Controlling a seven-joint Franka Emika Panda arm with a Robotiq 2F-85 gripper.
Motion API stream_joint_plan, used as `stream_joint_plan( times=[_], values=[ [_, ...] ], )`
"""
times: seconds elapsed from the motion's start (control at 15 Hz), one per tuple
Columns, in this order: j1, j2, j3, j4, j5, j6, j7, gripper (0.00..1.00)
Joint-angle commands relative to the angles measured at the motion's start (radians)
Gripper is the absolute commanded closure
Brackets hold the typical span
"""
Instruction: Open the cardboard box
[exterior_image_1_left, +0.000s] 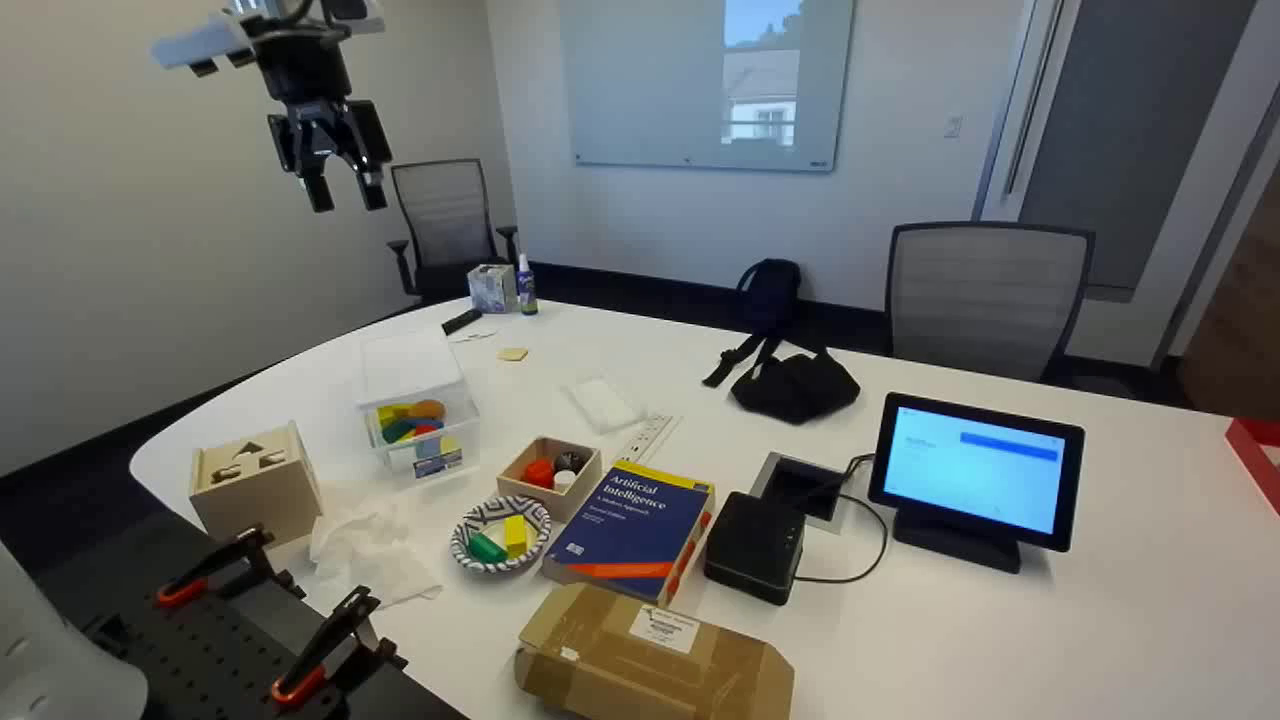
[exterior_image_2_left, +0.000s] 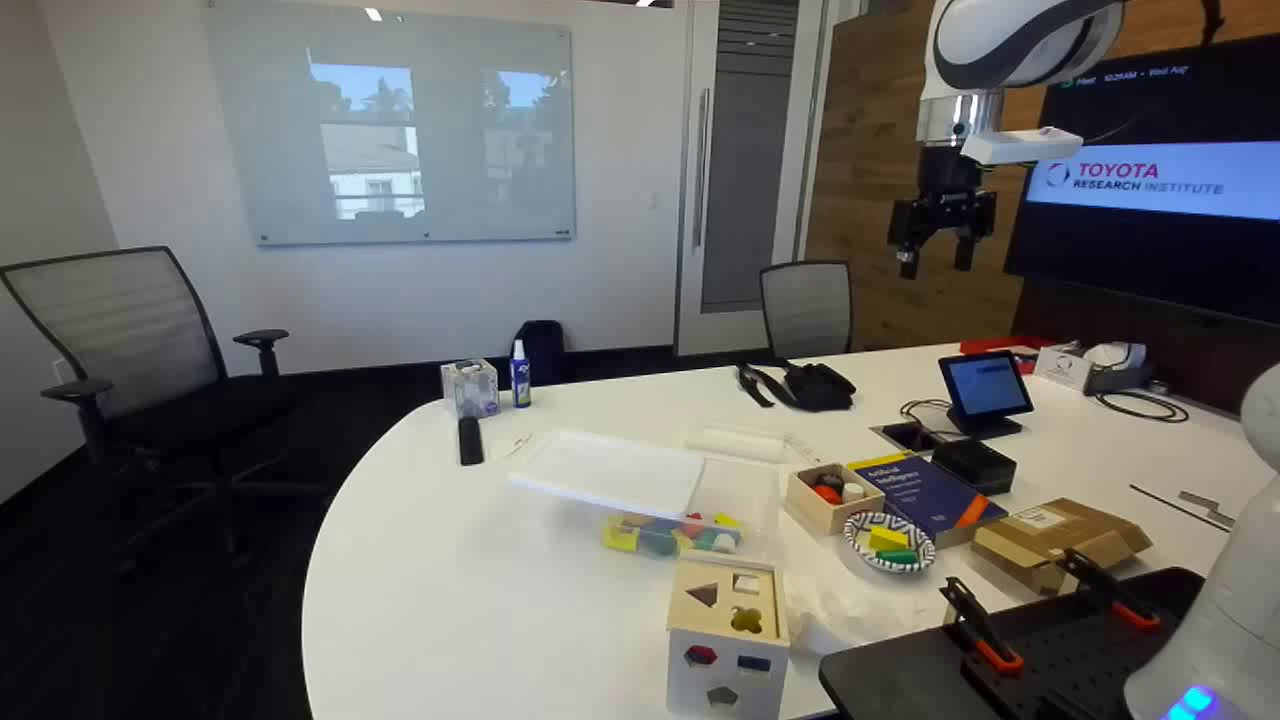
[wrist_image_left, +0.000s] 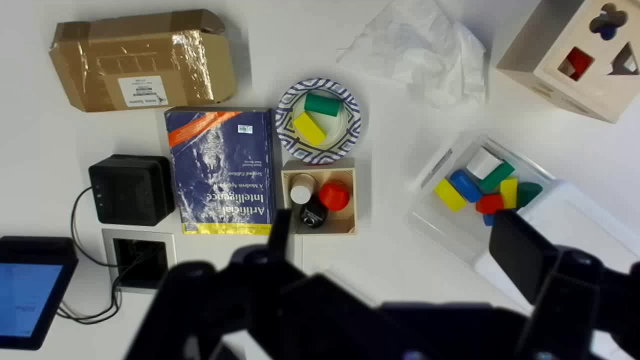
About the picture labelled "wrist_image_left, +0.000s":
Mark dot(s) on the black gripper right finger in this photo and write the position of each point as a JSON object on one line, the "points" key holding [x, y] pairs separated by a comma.
{"points": [[527, 261]]}

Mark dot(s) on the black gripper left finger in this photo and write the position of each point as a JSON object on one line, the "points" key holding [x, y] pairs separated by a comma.
{"points": [[267, 306]]}

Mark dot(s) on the brown cardboard box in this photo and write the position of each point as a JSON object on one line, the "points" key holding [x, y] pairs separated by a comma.
{"points": [[132, 61]]}

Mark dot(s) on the small wooden tray box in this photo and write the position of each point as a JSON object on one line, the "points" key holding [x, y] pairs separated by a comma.
{"points": [[351, 200]]}

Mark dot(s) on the wooden shape sorter box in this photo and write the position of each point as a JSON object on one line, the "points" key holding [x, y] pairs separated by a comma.
{"points": [[566, 40]]}

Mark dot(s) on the teal toy block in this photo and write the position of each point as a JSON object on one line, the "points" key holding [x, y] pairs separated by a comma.
{"points": [[528, 192]]}

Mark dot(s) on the red toy block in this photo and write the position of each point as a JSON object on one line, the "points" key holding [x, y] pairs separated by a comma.
{"points": [[490, 203]]}

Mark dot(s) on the small yellow toy block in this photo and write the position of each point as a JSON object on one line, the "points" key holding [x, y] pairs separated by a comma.
{"points": [[508, 192]]}

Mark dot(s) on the green toy block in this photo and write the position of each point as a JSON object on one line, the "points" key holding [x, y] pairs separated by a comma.
{"points": [[498, 176]]}

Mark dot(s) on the blue toy block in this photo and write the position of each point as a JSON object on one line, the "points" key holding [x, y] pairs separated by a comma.
{"points": [[464, 187]]}

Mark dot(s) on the large yellow toy block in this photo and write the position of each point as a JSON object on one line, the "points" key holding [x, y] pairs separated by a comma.
{"points": [[450, 194]]}

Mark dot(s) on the clear plastic container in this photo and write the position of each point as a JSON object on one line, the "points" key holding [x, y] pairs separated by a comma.
{"points": [[433, 220]]}

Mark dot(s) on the black round block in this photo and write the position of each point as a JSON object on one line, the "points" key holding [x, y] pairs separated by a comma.
{"points": [[313, 215]]}

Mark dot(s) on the white toy block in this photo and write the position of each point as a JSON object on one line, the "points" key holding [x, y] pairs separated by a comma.
{"points": [[482, 163]]}

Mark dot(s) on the white wooden cylinder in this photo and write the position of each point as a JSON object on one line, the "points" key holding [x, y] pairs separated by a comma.
{"points": [[302, 191]]}

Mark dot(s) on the red wooden block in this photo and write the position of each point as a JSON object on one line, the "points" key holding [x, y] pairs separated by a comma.
{"points": [[335, 196]]}

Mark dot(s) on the black power adapter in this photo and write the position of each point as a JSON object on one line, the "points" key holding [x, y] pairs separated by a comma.
{"points": [[140, 257]]}

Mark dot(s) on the blue artificial intelligence book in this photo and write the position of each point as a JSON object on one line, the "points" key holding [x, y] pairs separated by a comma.
{"points": [[220, 172]]}

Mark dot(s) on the black cube speaker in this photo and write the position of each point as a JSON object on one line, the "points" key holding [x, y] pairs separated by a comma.
{"points": [[131, 188]]}

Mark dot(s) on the yellow wooden block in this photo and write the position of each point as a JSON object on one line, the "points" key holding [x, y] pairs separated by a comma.
{"points": [[308, 128]]}

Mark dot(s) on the blue patterned paper plate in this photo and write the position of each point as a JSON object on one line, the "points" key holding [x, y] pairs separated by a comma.
{"points": [[346, 141]]}

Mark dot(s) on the green wooden block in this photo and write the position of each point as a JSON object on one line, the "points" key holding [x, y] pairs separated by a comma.
{"points": [[323, 104]]}

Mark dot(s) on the crumpled clear plastic bag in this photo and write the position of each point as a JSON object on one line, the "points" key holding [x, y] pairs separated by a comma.
{"points": [[427, 52]]}

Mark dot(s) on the black tablet with stand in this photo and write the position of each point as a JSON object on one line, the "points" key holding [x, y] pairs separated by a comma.
{"points": [[31, 293]]}

